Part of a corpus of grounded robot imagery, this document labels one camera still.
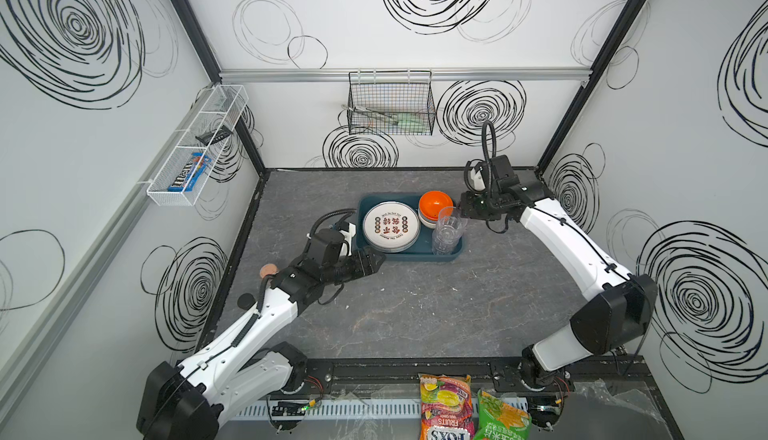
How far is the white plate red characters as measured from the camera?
97 cm

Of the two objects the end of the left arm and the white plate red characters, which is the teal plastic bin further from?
the end of the left arm

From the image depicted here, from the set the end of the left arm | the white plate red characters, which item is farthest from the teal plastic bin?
the end of the left arm
